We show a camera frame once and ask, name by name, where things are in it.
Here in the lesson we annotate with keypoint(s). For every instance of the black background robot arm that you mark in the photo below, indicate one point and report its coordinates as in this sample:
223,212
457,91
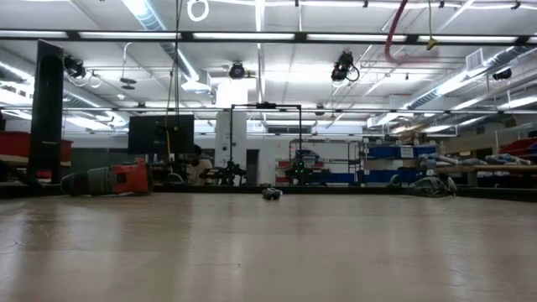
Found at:
230,172
298,172

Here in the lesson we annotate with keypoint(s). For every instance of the white building column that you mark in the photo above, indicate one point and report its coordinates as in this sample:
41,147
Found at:
239,126

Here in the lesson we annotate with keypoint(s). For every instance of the person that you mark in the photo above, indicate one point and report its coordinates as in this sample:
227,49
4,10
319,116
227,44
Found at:
199,168

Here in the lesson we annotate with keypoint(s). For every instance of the black monitor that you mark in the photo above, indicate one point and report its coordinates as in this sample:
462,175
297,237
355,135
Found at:
186,130

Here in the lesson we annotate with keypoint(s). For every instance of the blue storage bin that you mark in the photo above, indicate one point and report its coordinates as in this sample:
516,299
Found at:
377,175
384,152

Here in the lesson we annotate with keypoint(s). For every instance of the black beam with light strips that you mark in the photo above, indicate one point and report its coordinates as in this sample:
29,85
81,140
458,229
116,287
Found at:
300,37

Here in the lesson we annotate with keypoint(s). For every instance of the grey cloth bundle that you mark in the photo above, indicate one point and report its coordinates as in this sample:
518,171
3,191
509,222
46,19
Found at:
432,186
444,159
505,159

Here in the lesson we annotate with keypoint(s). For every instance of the yellow hanging connector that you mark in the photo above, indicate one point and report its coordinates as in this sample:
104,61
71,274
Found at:
431,43

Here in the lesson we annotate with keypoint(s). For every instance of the wooden workbench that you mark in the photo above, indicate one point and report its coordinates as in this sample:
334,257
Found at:
503,168

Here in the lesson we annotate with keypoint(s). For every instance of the black background rig frame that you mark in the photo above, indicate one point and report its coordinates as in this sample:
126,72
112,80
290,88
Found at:
266,105

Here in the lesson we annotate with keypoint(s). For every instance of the black ceiling camera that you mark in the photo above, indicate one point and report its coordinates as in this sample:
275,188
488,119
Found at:
502,74
237,70
74,67
342,67

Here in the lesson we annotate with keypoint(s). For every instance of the black aluminium table frame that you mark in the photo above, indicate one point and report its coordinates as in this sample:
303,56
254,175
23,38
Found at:
356,189

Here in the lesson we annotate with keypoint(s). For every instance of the silver ceiling air duct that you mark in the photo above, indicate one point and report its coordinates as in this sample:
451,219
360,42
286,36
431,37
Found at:
503,54
144,17

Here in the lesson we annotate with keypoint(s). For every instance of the black upright post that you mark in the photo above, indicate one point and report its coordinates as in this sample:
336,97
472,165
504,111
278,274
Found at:
46,126

